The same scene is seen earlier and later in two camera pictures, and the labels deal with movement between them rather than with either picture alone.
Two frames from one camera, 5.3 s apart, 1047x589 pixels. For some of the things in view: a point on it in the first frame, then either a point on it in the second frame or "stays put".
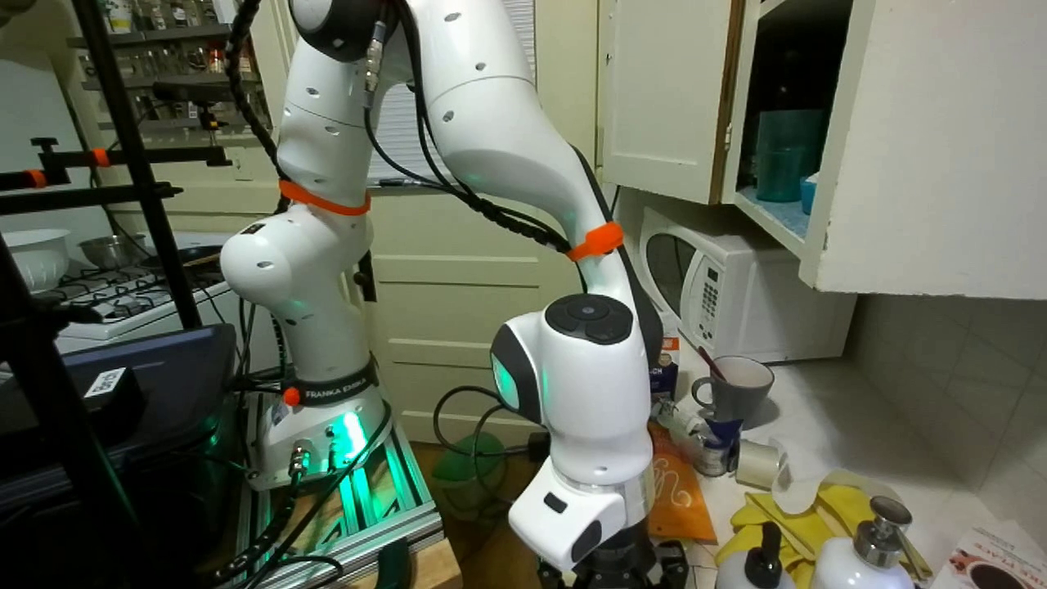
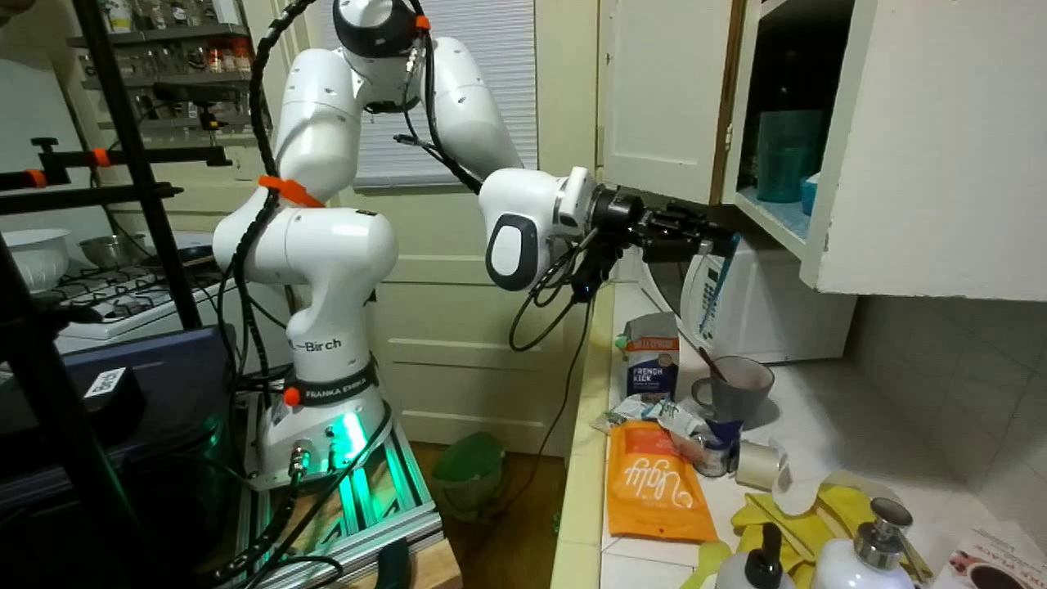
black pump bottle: x=764 y=562 stays put
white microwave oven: x=741 y=295 stays put
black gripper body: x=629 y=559 -> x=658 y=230
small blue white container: x=722 y=448 stays put
